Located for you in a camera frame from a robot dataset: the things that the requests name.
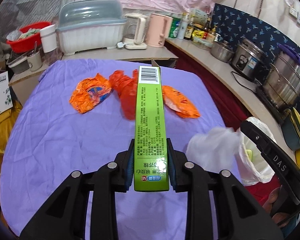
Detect white-lined trash bin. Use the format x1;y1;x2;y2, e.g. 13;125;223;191
235;128;275;186

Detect small steel pot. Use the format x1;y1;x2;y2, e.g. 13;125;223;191
210;41;234;62

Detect orange plastic bag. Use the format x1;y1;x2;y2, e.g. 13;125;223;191
162;86;200;119

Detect black power cable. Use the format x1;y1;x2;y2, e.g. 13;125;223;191
231;71;258;94

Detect green tin can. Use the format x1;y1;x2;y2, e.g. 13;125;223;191
168;17;181;38

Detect green cardboard box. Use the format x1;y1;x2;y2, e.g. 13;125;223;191
134;66;169;192

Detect black induction cooker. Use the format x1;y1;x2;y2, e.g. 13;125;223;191
255;86;285;126

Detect dark soy sauce bottle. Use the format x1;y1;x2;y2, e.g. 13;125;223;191
184;15;194;40

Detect orange snack wrapper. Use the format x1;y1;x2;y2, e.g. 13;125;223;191
69;73;112;114

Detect navy patterned cloth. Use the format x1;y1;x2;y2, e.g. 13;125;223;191
211;3;300;120

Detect red cabinet curtain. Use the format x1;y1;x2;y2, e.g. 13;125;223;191
165;41;286;205

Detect stacked blue yellow basins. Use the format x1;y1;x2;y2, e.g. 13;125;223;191
281;107;300;151

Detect white bottle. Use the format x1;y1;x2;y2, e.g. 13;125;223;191
177;13;190;40

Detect red plastic bag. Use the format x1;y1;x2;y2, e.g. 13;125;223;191
109;69;138;120

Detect clear white plastic bag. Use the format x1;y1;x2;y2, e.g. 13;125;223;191
186;127;239;178

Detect white dish drainer box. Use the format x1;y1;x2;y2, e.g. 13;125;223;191
56;0;127;55

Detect steel rice cooker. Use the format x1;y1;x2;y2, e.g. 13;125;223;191
230;38;266;81

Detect red plastic basin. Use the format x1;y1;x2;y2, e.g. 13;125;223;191
6;21;51;54

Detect grey striped curtain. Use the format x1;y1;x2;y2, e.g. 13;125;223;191
0;0;73;42

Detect purple tablecloth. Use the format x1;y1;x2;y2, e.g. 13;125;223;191
0;58;243;240

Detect white plastic cup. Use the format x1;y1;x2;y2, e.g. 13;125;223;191
40;24;57;53

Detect pink electric kettle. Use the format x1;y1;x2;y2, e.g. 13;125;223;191
146;14;173;48

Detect large steel steamer pot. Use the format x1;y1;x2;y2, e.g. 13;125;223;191
262;51;300;111

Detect white glass electric kettle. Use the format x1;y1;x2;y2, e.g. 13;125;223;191
117;12;148;50

